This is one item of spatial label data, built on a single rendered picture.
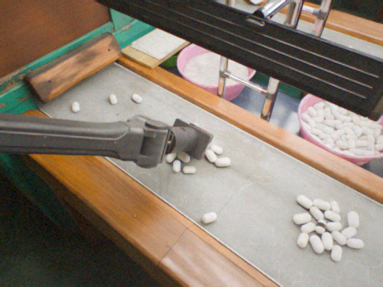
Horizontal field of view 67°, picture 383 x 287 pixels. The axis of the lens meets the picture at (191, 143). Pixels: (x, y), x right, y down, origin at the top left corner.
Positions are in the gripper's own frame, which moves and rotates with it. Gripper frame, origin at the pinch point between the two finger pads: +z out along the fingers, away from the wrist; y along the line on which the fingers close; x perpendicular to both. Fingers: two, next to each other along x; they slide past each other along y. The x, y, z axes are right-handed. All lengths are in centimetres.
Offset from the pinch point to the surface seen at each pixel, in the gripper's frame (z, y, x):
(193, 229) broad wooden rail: -17.2, -13.2, 14.2
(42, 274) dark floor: 10, 46, 91
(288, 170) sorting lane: 5.1, -22.5, -2.2
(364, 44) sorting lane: 58, -20, -48
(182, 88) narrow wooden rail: 8.4, 16.5, -8.2
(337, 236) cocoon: -4.0, -37.8, 3.4
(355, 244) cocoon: -3.6, -41.2, 3.0
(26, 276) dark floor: 6, 51, 94
